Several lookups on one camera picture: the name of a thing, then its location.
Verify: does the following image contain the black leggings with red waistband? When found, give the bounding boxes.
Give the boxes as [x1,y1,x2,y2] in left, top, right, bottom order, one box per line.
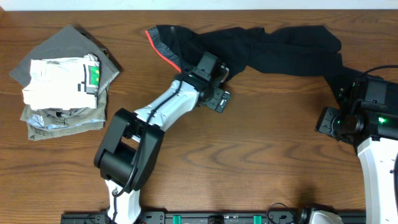
[146,25,360,99]

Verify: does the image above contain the white folded printed shirt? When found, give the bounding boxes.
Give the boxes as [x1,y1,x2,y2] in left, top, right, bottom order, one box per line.
[22,54,100,110]

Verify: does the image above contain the olive folded garment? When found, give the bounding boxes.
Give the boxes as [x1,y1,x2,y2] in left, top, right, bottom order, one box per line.
[21,90,108,141]

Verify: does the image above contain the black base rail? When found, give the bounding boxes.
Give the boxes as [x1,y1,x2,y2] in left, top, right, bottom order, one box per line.
[60,210,366,224]

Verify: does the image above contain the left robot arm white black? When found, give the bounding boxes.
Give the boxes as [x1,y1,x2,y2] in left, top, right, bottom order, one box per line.
[94,78,231,223]

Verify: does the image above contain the grey folded shirt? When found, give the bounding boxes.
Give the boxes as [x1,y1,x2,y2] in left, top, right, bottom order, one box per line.
[10,25,123,93]

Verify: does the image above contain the black looped base cable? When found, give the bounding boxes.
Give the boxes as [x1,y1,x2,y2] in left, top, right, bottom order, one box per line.
[266,202,292,224]

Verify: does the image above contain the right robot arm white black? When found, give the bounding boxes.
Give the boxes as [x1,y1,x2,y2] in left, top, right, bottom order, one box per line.
[315,107,397,223]

